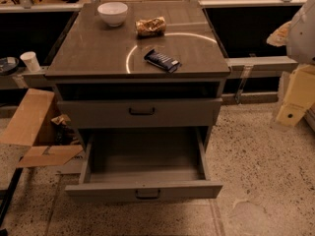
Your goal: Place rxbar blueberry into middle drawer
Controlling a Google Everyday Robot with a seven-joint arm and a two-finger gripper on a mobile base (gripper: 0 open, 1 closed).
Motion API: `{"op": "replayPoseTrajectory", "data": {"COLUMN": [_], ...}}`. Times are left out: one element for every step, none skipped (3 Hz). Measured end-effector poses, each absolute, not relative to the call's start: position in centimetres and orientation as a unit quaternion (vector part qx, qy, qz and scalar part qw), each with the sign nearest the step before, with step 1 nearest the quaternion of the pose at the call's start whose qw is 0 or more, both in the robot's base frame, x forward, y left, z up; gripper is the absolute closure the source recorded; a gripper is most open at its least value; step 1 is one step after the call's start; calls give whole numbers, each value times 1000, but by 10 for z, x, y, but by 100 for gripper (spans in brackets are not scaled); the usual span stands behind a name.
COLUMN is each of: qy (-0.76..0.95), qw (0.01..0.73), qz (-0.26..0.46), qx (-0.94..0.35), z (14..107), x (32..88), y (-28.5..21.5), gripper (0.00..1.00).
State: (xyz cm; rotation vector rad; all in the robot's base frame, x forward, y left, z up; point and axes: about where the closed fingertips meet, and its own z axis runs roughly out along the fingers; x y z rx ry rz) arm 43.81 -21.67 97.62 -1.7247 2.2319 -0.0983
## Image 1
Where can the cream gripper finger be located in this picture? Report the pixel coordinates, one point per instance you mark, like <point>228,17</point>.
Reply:
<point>279,37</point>
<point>286,116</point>

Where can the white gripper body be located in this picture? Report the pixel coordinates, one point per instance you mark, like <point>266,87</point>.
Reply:
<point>302,38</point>

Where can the blue rxbar wrapper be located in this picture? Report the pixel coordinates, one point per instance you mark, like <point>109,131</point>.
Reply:
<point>162,61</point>

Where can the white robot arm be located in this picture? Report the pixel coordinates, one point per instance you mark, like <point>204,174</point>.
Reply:
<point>298,37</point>

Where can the grey drawer cabinet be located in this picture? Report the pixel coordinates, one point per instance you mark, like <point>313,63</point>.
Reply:
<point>97,62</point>

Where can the open grey lower drawer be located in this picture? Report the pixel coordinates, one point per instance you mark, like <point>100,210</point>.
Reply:
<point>143,165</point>

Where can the closed grey upper drawer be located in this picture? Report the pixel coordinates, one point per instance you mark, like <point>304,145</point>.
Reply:
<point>87,114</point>

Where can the crumpled golden snack bag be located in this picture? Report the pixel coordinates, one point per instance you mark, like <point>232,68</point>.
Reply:
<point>151,27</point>

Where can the white ceramic bowl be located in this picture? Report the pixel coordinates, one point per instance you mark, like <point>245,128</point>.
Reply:
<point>113,13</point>

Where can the white paper cup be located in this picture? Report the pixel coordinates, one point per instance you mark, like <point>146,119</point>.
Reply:
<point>30,60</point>

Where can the open cardboard box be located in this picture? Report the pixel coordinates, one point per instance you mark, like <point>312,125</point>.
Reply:
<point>31,126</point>

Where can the dark round plate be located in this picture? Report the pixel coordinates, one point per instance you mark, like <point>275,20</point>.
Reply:
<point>8,65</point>

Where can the grey metal shelf rail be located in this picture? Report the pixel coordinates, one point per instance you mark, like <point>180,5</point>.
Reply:
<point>260,67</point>

